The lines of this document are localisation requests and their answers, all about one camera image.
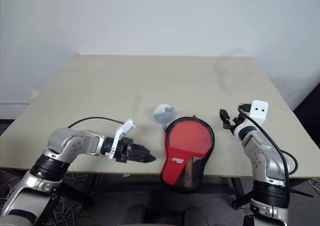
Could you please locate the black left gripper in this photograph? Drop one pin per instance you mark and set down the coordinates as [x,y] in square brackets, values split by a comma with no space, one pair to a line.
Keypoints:
[123,149]

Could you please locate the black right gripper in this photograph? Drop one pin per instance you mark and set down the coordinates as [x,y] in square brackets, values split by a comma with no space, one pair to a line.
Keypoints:
[239,119]

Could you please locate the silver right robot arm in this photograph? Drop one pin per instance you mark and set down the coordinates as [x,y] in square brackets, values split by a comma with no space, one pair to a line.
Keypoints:
[262,156]

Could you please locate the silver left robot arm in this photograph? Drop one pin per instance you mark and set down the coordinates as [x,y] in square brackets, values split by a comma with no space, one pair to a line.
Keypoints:
[75,142]

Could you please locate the red table tennis paddle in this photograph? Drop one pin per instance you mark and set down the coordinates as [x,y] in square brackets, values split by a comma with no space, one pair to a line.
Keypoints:
[190,136]

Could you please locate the red black paddle case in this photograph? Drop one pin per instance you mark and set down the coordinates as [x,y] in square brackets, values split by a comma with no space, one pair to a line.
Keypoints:
[186,168]

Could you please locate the black table leg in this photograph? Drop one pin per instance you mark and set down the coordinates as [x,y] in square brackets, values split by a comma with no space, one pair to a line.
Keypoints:
[91,188]
[240,193]

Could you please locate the black furniture piece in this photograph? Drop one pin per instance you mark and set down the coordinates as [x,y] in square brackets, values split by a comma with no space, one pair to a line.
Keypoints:
[308,103]

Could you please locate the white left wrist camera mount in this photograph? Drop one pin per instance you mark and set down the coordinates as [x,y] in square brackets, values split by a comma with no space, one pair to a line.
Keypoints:
[125,129]

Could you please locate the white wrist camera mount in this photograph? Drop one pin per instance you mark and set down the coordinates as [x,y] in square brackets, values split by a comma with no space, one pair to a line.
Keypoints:
[258,111]
[125,129]

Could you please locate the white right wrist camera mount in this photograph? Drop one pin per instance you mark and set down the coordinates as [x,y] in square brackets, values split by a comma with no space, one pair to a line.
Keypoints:
[258,111]

